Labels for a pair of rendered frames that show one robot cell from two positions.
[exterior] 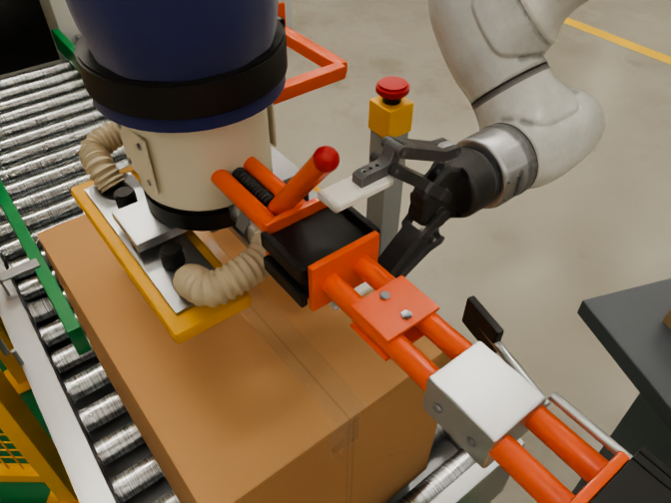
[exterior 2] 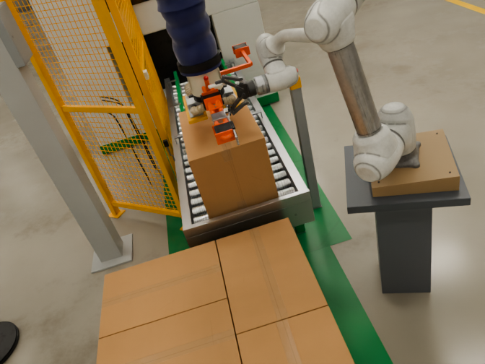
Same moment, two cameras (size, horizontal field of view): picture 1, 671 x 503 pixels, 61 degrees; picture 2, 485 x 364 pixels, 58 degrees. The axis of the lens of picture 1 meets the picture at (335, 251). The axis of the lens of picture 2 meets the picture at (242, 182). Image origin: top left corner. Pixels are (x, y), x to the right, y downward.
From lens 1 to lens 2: 1.70 m
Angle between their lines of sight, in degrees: 29
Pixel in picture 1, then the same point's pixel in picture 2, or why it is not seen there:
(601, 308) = (348, 149)
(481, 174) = (250, 84)
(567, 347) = not seen: hidden behind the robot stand
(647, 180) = not seen: outside the picture
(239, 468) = (198, 154)
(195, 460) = (190, 153)
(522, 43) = (268, 54)
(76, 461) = (180, 183)
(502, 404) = (219, 117)
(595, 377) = not seen: hidden behind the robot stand
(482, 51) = (261, 57)
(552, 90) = (276, 66)
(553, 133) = (273, 76)
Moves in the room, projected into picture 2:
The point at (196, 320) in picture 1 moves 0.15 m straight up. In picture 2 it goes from (193, 119) to (184, 92)
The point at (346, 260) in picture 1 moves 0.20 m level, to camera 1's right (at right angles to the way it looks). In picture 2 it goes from (212, 100) to (250, 100)
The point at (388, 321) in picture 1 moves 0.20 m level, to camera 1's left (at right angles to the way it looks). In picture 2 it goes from (211, 107) to (176, 107)
